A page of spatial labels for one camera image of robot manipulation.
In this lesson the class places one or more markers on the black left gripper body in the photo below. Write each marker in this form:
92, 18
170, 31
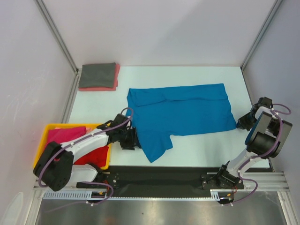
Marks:
127, 138

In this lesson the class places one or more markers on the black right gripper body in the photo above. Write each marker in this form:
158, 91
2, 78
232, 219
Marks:
247, 121

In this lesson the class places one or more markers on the blue t-shirt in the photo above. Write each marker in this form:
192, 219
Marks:
159, 113

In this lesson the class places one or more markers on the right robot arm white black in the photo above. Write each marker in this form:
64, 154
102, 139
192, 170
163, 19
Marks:
265, 140

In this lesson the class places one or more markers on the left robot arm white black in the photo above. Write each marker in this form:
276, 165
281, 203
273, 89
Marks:
56, 166

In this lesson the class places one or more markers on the red t-shirt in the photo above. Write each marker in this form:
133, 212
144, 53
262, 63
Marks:
98, 157

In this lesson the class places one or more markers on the magenta t-shirt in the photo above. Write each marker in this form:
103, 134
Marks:
62, 135

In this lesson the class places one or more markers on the folded grey t-shirt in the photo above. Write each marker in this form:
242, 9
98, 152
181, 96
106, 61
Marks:
97, 75

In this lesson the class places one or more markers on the folded salmon pink t-shirt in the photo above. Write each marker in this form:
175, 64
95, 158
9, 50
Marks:
117, 70

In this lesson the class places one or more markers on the yellow plastic bin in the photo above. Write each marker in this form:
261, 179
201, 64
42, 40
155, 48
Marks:
42, 145

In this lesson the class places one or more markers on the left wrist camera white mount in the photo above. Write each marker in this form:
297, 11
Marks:
120, 119

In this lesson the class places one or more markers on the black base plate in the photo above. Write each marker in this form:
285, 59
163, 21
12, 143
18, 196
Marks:
144, 178

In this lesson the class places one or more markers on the aluminium front rail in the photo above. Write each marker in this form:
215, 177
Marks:
266, 182

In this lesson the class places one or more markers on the grey slotted cable duct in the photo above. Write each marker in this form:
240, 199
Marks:
205, 195

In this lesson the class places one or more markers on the right aluminium frame post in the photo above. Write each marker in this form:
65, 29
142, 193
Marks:
262, 32

